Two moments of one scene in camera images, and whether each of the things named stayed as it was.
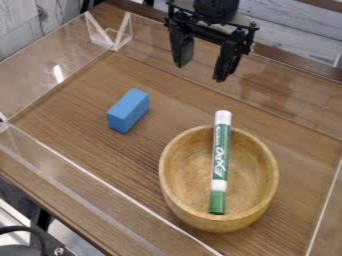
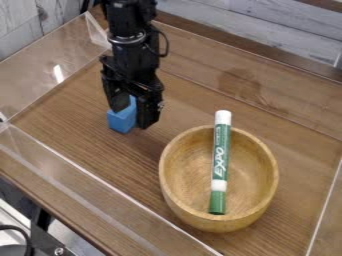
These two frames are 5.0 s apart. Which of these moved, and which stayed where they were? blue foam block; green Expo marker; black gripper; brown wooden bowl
Moved: black gripper
Stayed: green Expo marker; blue foam block; brown wooden bowl
